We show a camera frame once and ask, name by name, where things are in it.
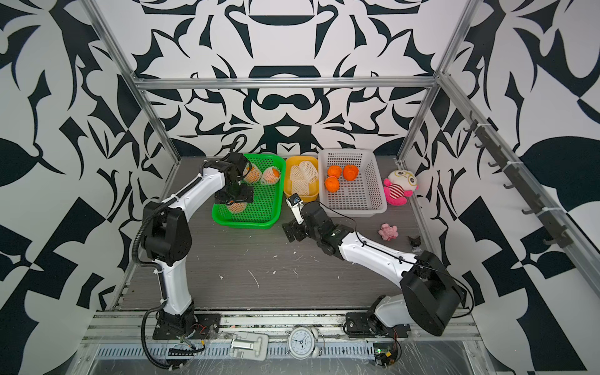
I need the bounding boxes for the pink white plush doll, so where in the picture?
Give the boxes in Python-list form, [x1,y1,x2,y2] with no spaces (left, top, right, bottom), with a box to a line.
[383,170,419,206]

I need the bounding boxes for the small pink pig toy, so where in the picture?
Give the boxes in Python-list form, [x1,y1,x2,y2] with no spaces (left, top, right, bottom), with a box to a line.
[378,223,398,241]

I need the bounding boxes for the green plastic basket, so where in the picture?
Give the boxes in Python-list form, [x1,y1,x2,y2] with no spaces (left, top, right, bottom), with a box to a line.
[212,154,286,230]

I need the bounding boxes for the netted orange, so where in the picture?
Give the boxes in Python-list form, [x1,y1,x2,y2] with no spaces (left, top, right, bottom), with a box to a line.
[244,163,263,184]
[342,165,359,181]
[226,202,248,215]
[260,167,281,185]
[324,176,340,193]

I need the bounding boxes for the orange being unwrapped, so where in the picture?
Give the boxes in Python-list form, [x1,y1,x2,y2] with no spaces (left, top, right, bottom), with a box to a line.
[327,165,343,179]

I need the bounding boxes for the black hook rail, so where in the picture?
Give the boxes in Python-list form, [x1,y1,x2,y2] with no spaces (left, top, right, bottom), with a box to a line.
[465,120,573,248]

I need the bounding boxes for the white analog clock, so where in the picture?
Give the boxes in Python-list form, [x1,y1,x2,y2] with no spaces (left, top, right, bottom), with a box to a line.
[287,327,320,360]

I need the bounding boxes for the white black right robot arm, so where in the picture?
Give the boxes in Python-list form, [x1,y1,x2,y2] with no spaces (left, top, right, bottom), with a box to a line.
[282,195,467,338]

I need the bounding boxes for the white foam net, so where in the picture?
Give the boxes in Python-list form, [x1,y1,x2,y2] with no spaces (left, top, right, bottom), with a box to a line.
[298,160,319,184]
[292,180,310,196]
[289,165,305,182]

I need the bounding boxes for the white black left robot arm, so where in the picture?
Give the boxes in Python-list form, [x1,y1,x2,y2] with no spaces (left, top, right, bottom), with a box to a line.
[131,134,254,371]

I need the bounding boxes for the white rectangular device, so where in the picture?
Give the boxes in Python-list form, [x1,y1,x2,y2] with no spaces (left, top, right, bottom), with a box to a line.
[229,332,270,361]

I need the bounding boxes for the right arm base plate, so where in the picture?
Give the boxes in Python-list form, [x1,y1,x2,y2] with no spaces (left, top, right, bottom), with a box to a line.
[342,312,411,338]

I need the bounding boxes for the small black figurine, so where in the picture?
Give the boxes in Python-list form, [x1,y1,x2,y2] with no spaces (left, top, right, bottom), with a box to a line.
[407,236,422,250]

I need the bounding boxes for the white perforated plastic basket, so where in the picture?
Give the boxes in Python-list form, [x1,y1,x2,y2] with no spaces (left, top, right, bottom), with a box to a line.
[318,148,388,217]

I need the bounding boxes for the small circuit board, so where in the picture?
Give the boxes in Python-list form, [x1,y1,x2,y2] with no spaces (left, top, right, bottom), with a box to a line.
[373,342,399,368]

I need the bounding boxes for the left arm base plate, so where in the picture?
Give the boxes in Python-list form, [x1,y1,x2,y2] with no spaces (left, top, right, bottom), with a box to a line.
[152,312,221,340]

